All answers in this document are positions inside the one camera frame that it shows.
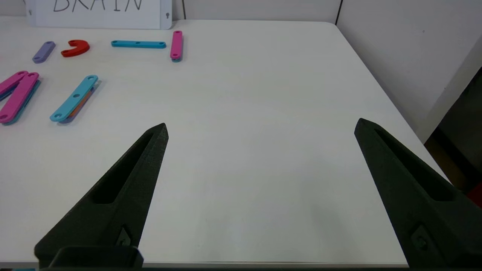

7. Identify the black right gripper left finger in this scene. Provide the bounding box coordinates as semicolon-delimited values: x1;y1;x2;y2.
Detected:
34;123;169;268

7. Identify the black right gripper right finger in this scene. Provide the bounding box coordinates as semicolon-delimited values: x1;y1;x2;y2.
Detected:
354;118;482;268

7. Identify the red curved C piece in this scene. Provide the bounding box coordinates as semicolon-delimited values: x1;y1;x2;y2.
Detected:
61;40;90;58

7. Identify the white sign reading BRAIN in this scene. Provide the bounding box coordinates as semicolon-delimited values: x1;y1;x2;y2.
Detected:
24;0;173;30

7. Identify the orange flat bar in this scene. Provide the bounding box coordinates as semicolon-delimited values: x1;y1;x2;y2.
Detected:
72;87;95;120

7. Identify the cyan flat bar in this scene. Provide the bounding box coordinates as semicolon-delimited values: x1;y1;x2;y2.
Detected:
3;78;41;126
111;40;166;49
50;75;99;122

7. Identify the pink flat bar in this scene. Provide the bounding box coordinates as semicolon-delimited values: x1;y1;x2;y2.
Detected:
0;70;29;101
0;72;40;125
170;30;183;60

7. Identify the short purple flat bar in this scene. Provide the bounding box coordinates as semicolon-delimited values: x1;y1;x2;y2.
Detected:
32;41;56;64

